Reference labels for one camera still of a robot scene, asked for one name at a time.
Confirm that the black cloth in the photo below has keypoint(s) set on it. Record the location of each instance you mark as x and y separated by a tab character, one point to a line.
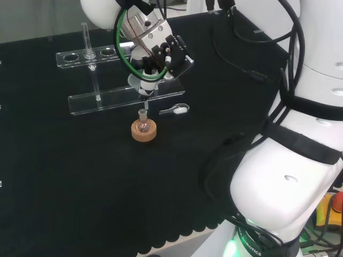
80	174

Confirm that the clear funnel stand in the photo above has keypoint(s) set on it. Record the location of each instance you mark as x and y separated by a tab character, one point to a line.
85	103

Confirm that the round-bottom glass flask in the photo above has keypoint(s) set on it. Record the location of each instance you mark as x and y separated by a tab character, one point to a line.
143	125

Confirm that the glass weighing funnel with powder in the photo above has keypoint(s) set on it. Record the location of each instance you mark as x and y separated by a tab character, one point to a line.
180	109

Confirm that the yellow stop button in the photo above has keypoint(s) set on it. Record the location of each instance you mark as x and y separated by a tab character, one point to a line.
335	211

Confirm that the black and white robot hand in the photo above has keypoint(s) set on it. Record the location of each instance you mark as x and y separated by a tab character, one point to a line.
175	57

